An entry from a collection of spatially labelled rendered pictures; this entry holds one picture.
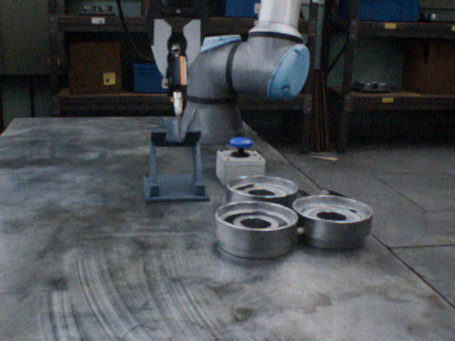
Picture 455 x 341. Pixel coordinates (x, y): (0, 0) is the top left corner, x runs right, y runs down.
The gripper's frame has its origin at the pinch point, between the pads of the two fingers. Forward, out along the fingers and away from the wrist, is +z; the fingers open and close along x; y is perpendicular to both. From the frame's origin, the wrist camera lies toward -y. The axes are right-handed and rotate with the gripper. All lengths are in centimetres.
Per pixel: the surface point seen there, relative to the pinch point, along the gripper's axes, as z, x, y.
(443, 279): 100, -126, 118
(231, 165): 16.0, -9.7, 2.4
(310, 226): 16.9, -15.1, -23.8
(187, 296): 19.7, 1.9, -35.4
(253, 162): 15.5, -13.5, 2.5
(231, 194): 16.2, -7.0, -12.0
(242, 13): -4, -79, 337
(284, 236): 16.8, -10.8, -26.8
